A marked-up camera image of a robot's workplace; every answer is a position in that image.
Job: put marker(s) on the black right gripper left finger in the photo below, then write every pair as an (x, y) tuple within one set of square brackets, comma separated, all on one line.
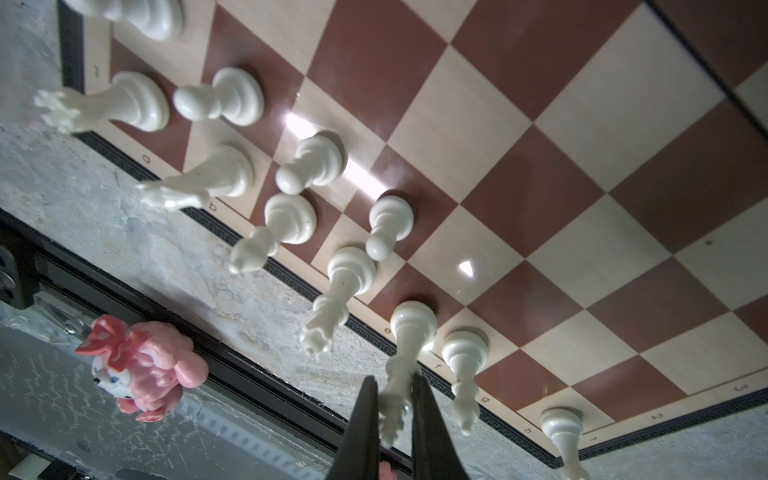
[(358, 457)]

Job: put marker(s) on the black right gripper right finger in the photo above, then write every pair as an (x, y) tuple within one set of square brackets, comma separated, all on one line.
[(433, 454)]

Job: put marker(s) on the white chess piece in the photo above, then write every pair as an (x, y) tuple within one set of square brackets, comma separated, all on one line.
[(414, 325)]

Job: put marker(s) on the white chess rook corner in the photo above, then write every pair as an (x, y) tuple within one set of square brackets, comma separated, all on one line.
[(564, 428)]

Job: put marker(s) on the white chess pawn on board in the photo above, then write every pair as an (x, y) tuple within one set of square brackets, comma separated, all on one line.
[(391, 219)]

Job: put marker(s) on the pink pig plush toy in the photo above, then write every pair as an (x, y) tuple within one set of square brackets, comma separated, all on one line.
[(145, 366)]

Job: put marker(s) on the brown cream chessboard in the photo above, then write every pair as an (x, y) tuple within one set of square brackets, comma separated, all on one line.
[(588, 178)]

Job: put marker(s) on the black front mounting rail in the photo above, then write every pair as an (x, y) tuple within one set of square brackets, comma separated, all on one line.
[(20, 266)]

